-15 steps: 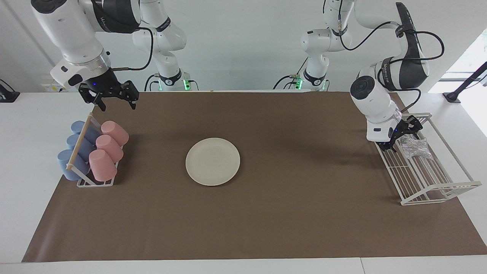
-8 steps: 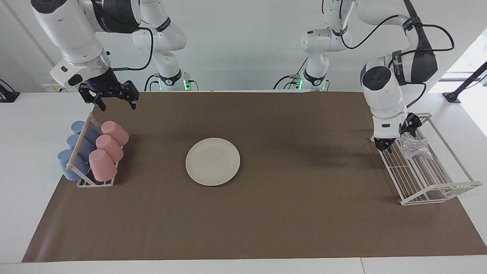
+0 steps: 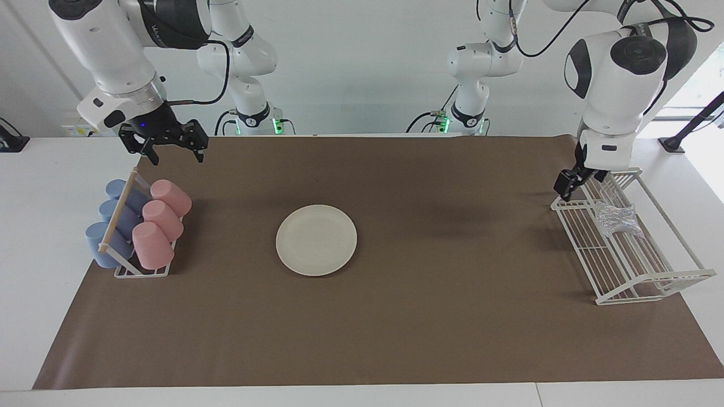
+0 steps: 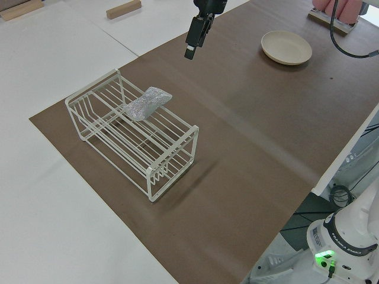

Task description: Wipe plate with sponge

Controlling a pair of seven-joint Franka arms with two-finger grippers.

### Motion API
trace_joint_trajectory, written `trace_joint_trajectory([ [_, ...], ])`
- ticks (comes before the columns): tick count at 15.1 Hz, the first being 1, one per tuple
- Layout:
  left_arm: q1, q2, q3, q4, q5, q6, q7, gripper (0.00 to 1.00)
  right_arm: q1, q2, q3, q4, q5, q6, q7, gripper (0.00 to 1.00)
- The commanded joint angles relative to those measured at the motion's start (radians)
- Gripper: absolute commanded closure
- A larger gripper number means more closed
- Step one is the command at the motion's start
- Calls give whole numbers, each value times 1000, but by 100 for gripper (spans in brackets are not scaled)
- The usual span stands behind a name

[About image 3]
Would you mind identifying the black table clamp mount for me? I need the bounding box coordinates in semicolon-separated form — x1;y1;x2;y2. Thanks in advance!
0;117;30;153

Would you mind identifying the black base cable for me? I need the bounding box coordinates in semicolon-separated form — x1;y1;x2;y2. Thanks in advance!
406;86;460;134
214;109;238;136

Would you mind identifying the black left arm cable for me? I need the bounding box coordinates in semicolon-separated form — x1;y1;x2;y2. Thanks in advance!
507;0;716;58

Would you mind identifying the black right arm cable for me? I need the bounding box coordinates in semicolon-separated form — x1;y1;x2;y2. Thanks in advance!
164;40;231;106

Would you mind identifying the brown table mat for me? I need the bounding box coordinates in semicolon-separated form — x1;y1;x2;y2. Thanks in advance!
32;135;724;391

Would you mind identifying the white wall socket box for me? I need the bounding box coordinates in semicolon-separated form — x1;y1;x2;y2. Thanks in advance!
61;110;118;137

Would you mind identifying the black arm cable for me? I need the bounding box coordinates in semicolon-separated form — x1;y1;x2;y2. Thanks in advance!
164;40;231;106
507;0;716;58

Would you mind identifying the pink plastic cup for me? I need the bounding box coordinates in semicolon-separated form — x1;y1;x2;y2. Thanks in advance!
150;179;192;218
132;222;175;270
142;200;184;242

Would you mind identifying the black left base cable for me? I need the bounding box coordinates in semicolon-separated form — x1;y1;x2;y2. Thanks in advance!
406;86;460;134

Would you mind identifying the white wire dish rack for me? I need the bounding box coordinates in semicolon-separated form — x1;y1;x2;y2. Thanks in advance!
550;167;717;306

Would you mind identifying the cream round plate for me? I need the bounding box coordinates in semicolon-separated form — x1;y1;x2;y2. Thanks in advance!
275;204;358;277

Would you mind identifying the black right base cable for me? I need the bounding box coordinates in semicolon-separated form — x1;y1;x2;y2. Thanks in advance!
214;109;238;136

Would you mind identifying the blue plastic cup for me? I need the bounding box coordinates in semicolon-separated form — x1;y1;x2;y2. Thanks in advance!
105;179;150;213
85;222;133;269
99;199;142;238

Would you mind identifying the white cup holder rack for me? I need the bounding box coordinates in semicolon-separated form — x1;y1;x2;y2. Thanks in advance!
98;167;184;279

